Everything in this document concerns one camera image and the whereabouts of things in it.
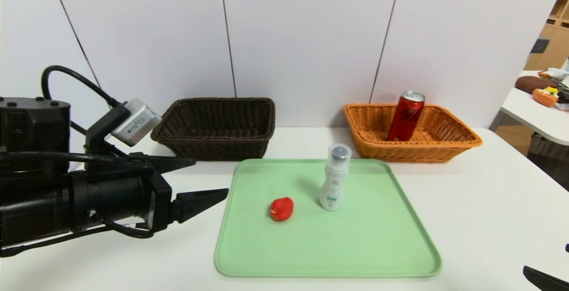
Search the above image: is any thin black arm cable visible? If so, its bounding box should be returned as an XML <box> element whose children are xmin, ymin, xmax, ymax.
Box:
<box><xmin>0</xmin><ymin>220</ymin><xmax>154</xmax><ymax>258</ymax></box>

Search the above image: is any thick black camera cable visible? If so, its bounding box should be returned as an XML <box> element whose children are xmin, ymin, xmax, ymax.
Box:
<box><xmin>41</xmin><ymin>65</ymin><xmax>120</xmax><ymax>107</ymax></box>

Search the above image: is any small black wall panel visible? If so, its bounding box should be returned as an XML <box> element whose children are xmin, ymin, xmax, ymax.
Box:
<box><xmin>530</xmin><ymin>38</ymin><xmax>551</xmax><ymax>54</ymax></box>

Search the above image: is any orange toy food bowl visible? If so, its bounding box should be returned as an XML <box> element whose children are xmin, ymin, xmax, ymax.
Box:
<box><xmin>532</xmin><ymin>87</ymin><xmax>559</xmax><ymax>108</ymax></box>

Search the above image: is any brown bread loaf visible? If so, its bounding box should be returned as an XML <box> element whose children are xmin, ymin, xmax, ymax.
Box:
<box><xmin>515</xmin><ymin>76</ymin><xmax>556</xmax><ymax>95</ymax></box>

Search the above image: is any orange wicker basket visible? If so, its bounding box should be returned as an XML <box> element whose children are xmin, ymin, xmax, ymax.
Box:
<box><xmin>343</xmin><ymin>103</ymin><xmax>483</xmax><ymax>163</ymax></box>

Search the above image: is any crinkled snack bag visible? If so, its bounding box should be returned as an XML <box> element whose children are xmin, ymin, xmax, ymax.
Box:
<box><xmin>537</xmin><ymin>68</ymin><xmax>569</xmax><ymax>83</ymax></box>

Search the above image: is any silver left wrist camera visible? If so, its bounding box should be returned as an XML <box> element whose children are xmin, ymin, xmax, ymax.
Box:
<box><xmin>111</xmin><ymin>99</ymin><xmax>161</xmax><ymax>147</ymax></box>

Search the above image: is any light green plastic tray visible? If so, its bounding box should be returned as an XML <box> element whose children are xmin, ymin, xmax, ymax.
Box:
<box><xmin>214</xmin><ymin>158</ymin><xmax>442</xmax><ymax>278</ymax></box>

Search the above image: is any red soda can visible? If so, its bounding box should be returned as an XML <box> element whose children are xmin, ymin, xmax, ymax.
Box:
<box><xmin>386</xmin><ymin>91</ymin><xmax>426</xmax><ymax>142</ymax></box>

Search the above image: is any white bottle with clear cap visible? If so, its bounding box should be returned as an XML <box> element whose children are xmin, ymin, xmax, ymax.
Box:
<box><xmin>319</xmin><ymin>144</ymin><xmax>353</xmax><ymax>212</ymax></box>

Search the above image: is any dark brown wicker basket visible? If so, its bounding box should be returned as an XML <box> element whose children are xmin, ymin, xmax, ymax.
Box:
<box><xmin>150</xmin><ymin>98</ymin><xmax>276</xmax><ymax>162</ymax></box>

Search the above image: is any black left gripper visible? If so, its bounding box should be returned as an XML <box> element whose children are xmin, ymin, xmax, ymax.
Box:
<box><xmin>86</xmin><ymin>152</ymin><xmax>229</xmax><ymax>232</ymax></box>

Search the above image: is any white side table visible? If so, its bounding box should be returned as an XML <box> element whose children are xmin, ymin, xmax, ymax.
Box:
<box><xmin>500</xmin><ymin>70</ymin><xmax>569</xmax><ymax>146</ymax></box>

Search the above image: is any wooden shelf cabinet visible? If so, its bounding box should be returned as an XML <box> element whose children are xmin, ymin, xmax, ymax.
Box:
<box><xmin>524</xmin><ymin>0</ymin><xmax>569</xmax><ymax>72</ymax></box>

